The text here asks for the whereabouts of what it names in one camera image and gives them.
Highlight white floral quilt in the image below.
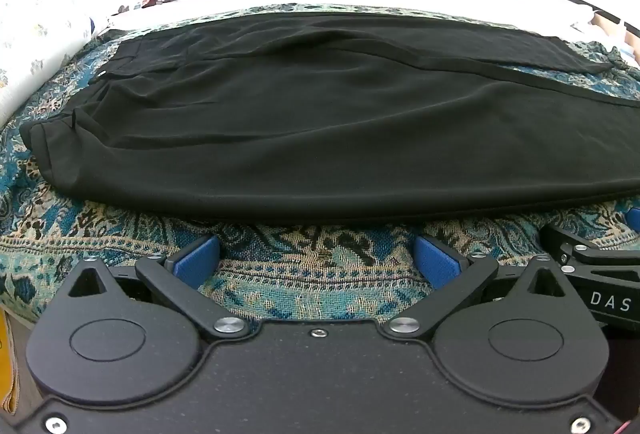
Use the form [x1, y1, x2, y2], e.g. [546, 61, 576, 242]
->
[0, 0, 143, 125]

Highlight black pants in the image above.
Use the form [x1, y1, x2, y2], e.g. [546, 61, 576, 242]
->
[19, 11, 640, 224]

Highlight yellow object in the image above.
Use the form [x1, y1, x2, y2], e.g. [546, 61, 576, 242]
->
[0, 306, 21, 412]

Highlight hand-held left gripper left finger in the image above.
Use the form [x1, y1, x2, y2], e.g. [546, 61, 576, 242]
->
[65, 235, 253, 340]

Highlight teal patterned blanket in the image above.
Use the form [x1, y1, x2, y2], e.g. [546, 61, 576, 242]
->
[0, 3, 640, 332]

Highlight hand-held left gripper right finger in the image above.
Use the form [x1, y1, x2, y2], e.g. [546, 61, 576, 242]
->
[381, 235, 571, 340]

